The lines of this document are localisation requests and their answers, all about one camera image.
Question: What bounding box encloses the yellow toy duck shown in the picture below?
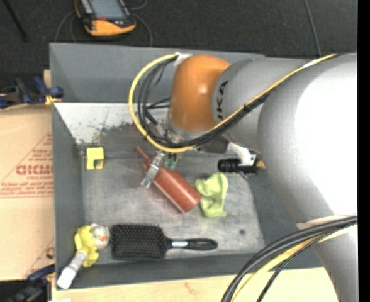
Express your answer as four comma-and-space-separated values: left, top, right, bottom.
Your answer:
74, 223, 111, 268

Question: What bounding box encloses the black cylinder on white bracket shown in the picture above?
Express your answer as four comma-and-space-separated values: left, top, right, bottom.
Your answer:
218, 142, 266, 176

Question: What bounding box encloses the yellow block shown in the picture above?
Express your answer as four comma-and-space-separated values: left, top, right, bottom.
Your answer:
85, 146, 106, 171

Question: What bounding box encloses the brown cardboard board red print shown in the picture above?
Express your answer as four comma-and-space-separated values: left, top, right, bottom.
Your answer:
0, 69, 57, 283

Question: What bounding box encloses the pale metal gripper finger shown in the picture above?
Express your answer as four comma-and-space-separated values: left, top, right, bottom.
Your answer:
140, 152, 167, 189

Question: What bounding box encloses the black hairbrush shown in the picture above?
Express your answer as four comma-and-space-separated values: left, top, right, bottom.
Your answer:
109, 224, 219, 261

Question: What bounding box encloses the white plastic bottle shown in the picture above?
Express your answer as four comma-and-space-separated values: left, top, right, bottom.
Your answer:
56, 250, 87, 290

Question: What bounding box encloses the red-brown squeeze bottle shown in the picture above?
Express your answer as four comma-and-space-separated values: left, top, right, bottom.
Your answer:
135, 145, 203, 215

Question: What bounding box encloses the light green cloth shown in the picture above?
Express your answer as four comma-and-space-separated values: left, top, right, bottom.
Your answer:
194, 171, 230, 218

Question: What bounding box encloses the grey metal bin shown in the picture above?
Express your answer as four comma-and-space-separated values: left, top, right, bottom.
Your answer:
48, 42, 332, 291

